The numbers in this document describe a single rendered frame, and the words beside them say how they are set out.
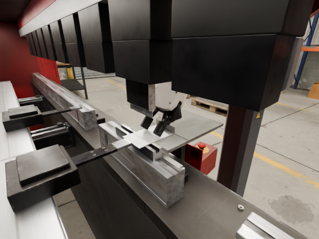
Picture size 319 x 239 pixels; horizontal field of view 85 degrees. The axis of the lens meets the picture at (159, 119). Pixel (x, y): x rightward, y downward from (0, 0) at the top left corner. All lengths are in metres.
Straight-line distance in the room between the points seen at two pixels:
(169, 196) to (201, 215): 0.09
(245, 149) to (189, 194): 0.70
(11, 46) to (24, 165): 2.16
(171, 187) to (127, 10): 0.39
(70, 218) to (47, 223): 1.35
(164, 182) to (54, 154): 0.25
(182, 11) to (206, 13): 0.04
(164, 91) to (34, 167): 0.35
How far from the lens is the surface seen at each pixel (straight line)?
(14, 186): 0.40
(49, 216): 0.38
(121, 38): 0.42
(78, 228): 1.64
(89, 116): 0.88
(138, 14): 0.36
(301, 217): 1.93
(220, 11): 0.25
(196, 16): 0.27
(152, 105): 0.42
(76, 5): 0.66
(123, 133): 0.56
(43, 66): 2.55
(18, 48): 2.52
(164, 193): 0.45
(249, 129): 1.11
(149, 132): 0.54
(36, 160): 0.43
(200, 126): 0.59
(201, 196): 0.52
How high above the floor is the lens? 1.24
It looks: 23 degrees down
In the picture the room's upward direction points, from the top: straight up
